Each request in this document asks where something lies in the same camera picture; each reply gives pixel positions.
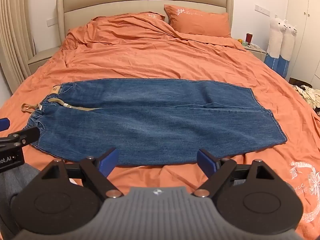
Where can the red cup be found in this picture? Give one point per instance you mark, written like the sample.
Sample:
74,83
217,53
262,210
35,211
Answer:
249,38

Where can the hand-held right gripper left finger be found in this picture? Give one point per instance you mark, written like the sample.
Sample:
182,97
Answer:
108,162

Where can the white wardrobe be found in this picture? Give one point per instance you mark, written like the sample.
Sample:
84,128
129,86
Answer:
306,30

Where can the beige fabric belt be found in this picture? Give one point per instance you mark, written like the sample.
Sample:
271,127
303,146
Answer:
75,107

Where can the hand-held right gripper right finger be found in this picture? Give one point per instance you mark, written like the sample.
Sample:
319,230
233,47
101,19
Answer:
208,163

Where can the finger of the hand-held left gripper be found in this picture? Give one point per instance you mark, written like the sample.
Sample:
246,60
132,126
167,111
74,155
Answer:
4,124
25,136

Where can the person's grey clothing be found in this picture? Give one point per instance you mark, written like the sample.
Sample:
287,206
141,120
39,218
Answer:
15,200

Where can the blue denim pants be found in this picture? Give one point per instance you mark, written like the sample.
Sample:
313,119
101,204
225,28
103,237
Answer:
162,120

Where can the orange duvet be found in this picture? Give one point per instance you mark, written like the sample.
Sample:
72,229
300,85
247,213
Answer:
150,55

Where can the pile of crumpled clothes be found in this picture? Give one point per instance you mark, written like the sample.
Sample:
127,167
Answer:
308,96

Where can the beige upholstered bed headboard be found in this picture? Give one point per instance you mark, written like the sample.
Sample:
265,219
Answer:
125,0

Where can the beige pleated curtain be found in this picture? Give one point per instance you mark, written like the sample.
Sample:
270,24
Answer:
12,35

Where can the beige nightstand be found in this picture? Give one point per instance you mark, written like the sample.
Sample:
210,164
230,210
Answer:
253,51
41,57

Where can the white wall switch plate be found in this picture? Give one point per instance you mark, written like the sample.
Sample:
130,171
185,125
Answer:
262,9
50,21

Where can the orange pillow with white embroidery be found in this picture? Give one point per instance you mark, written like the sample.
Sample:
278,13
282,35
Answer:
200,22
150,16

